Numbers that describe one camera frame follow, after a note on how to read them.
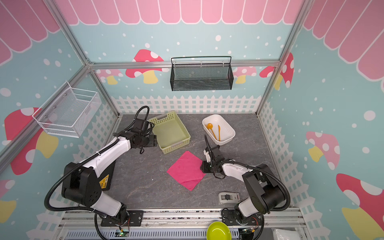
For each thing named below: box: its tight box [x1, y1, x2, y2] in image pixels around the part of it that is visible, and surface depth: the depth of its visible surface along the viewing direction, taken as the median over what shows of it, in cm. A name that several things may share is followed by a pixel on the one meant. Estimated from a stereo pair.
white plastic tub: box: [202, 114, 236, 146], surface depth 112 cm
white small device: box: [218, 192, 241, 204], surface depth 79 cm
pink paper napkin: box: [166, 151, 206, 191], surface depth 91 cm
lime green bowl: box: [206, 221, 232, 240], surface depth 71 cm
